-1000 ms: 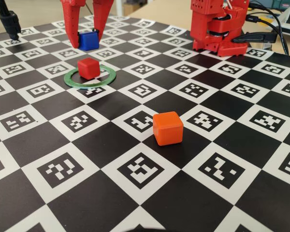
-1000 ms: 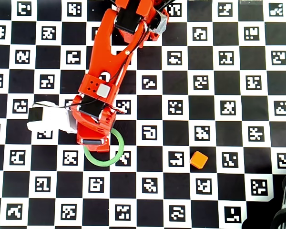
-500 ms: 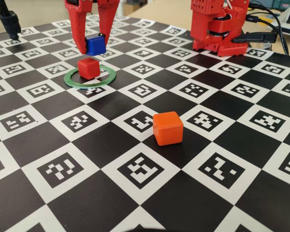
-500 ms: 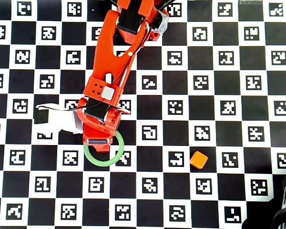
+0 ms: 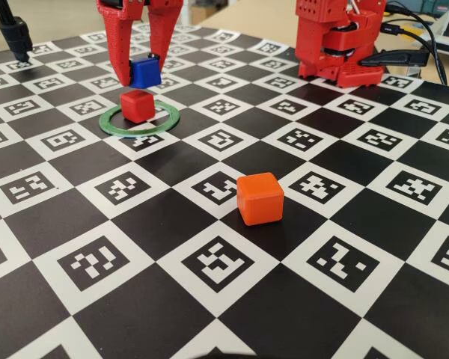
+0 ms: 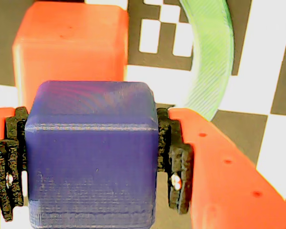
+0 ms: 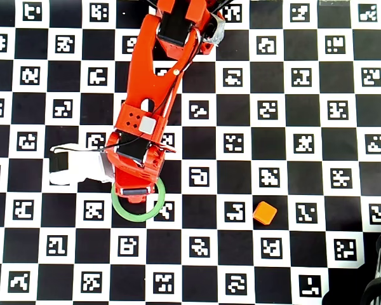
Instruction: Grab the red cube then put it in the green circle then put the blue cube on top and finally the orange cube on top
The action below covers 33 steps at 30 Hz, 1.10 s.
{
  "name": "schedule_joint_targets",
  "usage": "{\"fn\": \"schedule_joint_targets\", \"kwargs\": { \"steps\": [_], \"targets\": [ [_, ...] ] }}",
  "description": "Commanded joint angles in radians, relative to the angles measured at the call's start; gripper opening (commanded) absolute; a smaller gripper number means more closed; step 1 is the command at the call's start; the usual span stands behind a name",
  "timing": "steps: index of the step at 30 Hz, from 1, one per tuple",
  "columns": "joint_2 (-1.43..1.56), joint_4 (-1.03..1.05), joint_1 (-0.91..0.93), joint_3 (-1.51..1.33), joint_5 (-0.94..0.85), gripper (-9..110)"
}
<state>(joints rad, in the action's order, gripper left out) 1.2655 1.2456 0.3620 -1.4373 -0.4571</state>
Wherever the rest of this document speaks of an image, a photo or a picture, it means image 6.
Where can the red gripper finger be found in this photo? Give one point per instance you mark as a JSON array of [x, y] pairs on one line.
[[7, 155], [224, 186]]

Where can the black white marker mat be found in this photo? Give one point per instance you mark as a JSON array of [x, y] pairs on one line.
[[264, 47]]

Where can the blue cube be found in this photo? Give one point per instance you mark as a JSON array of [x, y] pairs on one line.
[[90, 155]]

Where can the red cube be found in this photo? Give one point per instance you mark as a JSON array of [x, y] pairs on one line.
[[69, 47]]

